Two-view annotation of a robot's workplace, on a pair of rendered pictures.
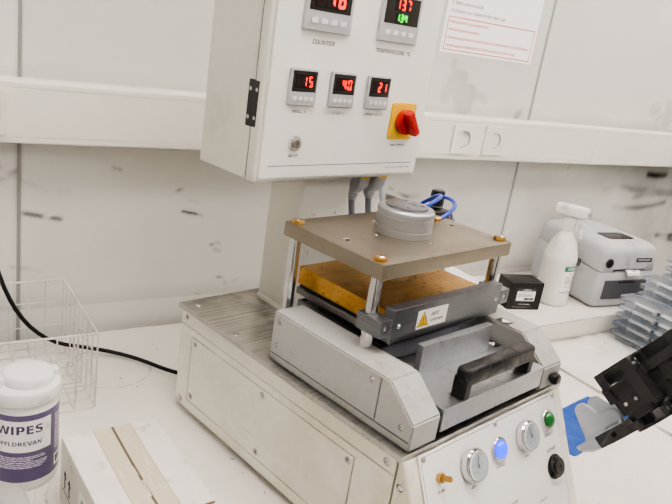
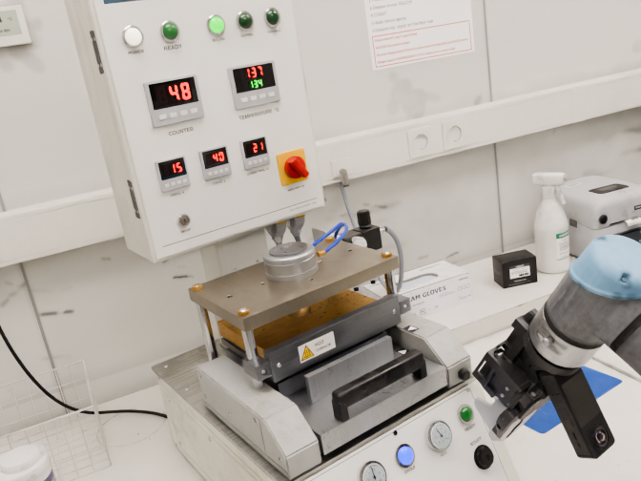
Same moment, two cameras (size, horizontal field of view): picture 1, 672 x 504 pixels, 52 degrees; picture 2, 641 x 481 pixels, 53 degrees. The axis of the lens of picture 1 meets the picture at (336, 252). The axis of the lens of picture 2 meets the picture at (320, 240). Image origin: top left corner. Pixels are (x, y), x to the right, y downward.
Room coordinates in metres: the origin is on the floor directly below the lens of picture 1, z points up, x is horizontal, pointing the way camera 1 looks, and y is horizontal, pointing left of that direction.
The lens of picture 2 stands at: (0.02, -0.36, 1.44)
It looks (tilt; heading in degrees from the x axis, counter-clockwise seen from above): 17 degrees down; 14
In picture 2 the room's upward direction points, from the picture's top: 9 degrees counter-clockwise
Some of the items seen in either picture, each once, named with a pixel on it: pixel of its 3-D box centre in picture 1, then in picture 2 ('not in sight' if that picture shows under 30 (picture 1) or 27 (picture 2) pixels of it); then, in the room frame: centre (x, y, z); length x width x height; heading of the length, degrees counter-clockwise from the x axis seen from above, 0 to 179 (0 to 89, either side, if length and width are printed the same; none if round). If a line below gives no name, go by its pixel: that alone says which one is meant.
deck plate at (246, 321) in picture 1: (363, 342); (299, 371); (0.93, -0.06, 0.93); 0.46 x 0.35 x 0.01; 46
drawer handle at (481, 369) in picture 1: (496, 368); (380, 383); (0.78, -0.22, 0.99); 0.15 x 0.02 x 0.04; 136
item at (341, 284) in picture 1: (399, 271); (303, 305); (0.91, -0.09, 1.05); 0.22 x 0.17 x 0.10; 136
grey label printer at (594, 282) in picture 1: (593, 260); (596, 216); (1.76, -0.68, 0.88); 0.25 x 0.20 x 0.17; 29
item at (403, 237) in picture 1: (392, 241); (295, 279); (0.94, -0.08, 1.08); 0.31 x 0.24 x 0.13; 136
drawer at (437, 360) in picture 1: (410, 337); (324, 363); (0.87, -0.12, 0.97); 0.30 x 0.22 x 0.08; 46
